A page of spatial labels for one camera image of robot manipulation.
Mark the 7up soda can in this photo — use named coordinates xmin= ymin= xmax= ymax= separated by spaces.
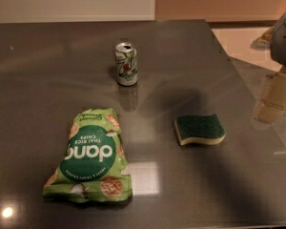
xmin=114 ymin=42 xmax=138 ymax=86

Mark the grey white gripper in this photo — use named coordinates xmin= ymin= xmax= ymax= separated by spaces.
xmin=255 ymin=11 xmax=286 ymax=124

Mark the green dang chips bag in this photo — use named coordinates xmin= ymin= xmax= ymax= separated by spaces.
xmin=43 ymin=108 xmax=133 ymax=203

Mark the green and yellow sponge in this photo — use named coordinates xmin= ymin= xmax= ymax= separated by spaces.
xmin=174 ymin=114 xmax=226 ymax=146

